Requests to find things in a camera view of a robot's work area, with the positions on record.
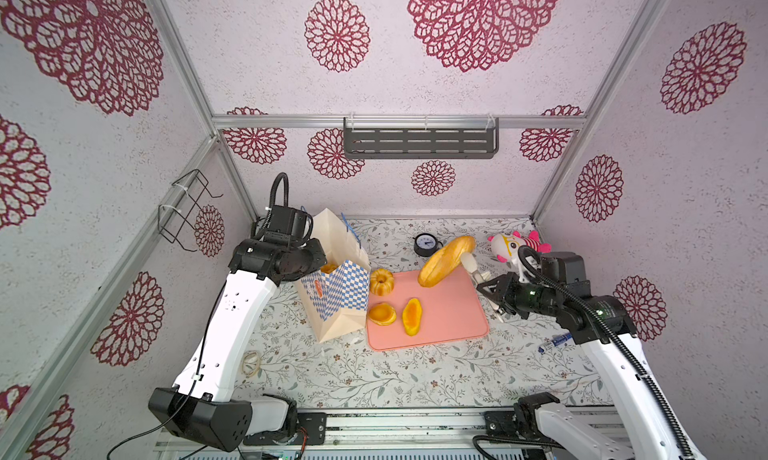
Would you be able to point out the yellow ring donut bread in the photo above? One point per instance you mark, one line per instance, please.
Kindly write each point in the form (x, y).
(329, 268)

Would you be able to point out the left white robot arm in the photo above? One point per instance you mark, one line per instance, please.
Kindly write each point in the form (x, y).
(200, 406)

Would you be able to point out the small bundt cake bread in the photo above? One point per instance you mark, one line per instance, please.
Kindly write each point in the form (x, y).
(382, 282)

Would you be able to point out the blue checkered paper bag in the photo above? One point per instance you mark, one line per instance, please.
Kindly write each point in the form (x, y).
(336, 304)

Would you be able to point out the pink plastic tray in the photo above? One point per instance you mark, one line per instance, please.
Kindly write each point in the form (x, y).
(451, 311)

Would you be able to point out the pink white plush toy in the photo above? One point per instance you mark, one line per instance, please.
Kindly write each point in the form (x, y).
(505, 247)

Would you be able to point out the blue marker pen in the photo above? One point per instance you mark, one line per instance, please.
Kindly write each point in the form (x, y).
(554, 342)

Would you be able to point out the black alarm clock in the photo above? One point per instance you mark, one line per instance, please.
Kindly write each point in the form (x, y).
(425, 245)

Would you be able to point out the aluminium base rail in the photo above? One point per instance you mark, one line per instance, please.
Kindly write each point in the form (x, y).
(390, 433)

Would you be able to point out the long baguette bread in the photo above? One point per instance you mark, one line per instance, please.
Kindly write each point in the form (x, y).
(445, 261)

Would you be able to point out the grey wall shelf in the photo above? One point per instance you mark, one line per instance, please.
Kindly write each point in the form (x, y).
(430, 141)

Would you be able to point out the black wire wall rack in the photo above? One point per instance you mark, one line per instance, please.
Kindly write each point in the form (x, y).
(192, 222)

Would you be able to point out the round yellow tart bread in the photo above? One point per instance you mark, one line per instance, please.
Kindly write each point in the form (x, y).
(382, 314)

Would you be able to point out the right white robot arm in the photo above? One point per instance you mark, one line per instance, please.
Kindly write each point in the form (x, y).
(602, 328)

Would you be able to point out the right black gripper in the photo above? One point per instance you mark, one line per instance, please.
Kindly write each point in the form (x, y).
(501, 294)

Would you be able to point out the beige rubber band loop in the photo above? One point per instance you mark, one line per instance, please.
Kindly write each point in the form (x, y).
(251, 364)

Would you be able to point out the yellow twisted bread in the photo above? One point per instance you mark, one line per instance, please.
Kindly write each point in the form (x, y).
(411, 317)

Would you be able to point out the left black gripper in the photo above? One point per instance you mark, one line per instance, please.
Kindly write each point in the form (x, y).
(318, 259)

